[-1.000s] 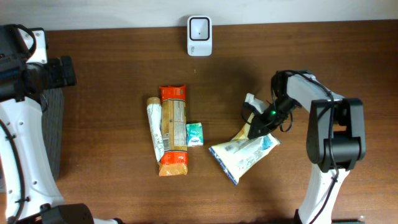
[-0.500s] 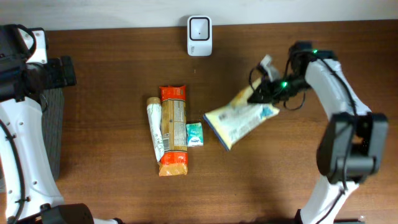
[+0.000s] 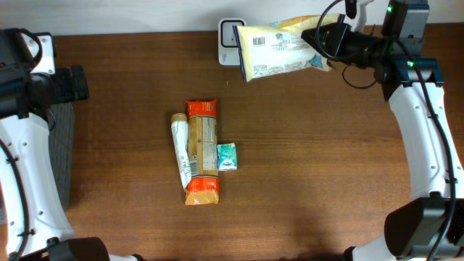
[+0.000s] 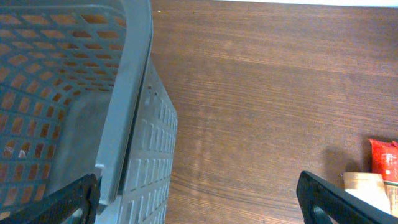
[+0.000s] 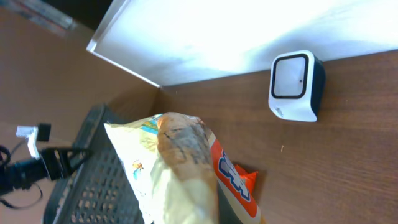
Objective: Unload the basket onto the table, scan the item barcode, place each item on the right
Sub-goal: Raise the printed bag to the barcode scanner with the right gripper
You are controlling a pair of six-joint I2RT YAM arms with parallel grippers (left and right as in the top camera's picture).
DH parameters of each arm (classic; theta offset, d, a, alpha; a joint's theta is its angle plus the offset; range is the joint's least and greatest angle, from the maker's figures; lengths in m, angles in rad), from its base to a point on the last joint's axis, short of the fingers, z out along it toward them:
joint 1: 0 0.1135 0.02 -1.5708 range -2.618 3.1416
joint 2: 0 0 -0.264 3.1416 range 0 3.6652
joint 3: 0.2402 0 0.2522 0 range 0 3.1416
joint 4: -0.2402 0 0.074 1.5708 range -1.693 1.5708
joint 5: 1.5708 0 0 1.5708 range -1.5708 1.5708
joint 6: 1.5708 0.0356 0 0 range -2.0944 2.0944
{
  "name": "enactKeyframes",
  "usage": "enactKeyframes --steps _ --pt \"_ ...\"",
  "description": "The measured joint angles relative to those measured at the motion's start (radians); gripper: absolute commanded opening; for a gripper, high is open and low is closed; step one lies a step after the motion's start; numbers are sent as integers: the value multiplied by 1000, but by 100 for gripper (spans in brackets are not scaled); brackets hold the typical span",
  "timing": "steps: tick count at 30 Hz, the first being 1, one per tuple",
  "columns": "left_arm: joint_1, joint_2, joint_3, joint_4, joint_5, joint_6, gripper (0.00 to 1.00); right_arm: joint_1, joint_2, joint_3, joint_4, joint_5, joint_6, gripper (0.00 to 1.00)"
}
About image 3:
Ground yellow noodle packet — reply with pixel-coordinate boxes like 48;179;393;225
233;15;331;82

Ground beige white tube packet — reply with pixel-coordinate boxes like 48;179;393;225
170;113;191;189

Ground orange pasta packet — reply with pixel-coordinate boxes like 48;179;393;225
186;99;220;206

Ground teal tissue pack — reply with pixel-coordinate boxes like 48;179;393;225
217;143;238;172

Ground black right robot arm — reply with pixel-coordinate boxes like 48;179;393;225
302;1;463;261

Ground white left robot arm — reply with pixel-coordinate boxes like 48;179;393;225
1;28;120;261

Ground white barcode scanner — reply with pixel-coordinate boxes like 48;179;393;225
217;18;247;66

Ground grey plastic mesh basket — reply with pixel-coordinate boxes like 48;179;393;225
47;103;75;210

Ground black camera cable right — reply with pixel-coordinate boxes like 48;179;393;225
314;0;378;90

